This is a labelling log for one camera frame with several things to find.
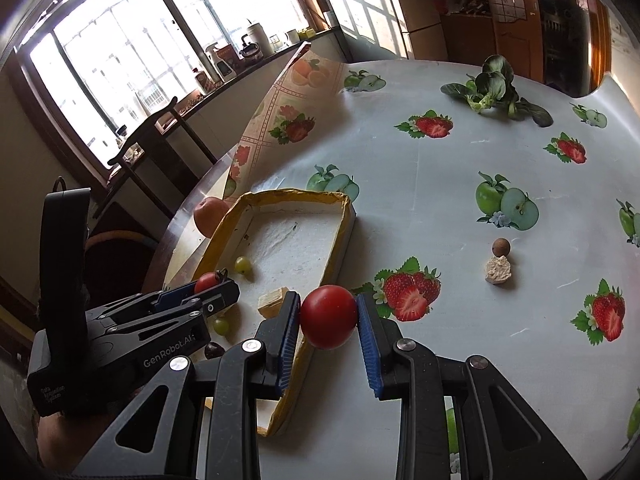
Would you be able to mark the green bok choy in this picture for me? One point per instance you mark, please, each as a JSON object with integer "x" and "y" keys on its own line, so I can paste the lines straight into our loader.
{"x": 492, "y": 87}

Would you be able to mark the fruit-print tablecloth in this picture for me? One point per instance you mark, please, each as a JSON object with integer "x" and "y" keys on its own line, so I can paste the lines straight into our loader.
{"x": 425, "y": 170}

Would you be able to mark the dark purple plum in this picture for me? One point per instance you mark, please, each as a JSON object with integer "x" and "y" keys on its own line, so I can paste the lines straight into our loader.
{"x": 214, "y": 350}

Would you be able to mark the red apple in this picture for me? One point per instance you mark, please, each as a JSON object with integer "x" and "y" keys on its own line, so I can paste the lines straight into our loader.
{"x": 210, "y": 215}

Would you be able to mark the red label bottle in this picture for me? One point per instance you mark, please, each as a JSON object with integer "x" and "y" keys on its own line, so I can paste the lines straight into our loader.
{"x": 202, "y": 81}

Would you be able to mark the red cherry tomato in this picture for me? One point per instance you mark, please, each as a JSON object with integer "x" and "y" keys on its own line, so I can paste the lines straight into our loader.
{"x": 328, "y": 316}
{"x": 206, "y": 282}

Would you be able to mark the white mug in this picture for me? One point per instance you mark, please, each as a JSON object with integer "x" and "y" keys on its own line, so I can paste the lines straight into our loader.
{"x": 291, "y": 36}

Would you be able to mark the wooden glass-door cabinet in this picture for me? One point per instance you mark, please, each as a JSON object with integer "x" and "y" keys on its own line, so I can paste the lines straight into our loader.
{"x": 500, "y": 10}

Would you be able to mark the beige crumbly chunk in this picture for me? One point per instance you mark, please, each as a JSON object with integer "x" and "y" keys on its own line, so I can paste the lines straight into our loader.
{"x": 272, "y": 302}
{"x": 497, "y": 271}

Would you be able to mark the metal kettle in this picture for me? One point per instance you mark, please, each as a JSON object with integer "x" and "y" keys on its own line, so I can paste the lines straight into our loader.
{"x": 247, "y": 51}

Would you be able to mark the white spray bottle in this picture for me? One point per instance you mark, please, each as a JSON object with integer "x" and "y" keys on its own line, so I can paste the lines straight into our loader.
{"x": 221, "y": 63}

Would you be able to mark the brown longan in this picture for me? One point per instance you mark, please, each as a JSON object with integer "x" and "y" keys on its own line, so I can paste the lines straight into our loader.
{"x": 501, "y": 247}

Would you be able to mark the white ceramic jar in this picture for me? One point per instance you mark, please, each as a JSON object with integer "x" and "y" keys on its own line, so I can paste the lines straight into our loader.
{"x": 259, "y": 37}

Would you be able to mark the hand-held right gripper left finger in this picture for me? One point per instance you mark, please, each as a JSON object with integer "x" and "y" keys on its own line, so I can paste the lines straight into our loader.
{"x": 289, "y": 350}

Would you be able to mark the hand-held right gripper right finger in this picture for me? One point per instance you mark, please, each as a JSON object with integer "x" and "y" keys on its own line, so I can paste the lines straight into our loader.
{"x": 367, "y": 350}

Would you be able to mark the green grape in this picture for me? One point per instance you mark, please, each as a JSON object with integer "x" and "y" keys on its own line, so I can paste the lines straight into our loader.
{"x": 221, "y": 326}
{"x": 243, "y": 265}

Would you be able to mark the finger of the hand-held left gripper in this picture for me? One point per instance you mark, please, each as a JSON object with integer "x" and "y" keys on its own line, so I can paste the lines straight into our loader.
{"x": 170, "y": 296}
{"x": 220, "y": 297}

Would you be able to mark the dark wooden chair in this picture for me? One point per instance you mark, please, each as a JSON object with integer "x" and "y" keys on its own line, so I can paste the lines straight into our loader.
{"x": 142, "y": 136}

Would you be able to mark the white foam box yellow rim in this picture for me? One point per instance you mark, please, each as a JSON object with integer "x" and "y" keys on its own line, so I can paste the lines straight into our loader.
{"x": 295, "y": 240}

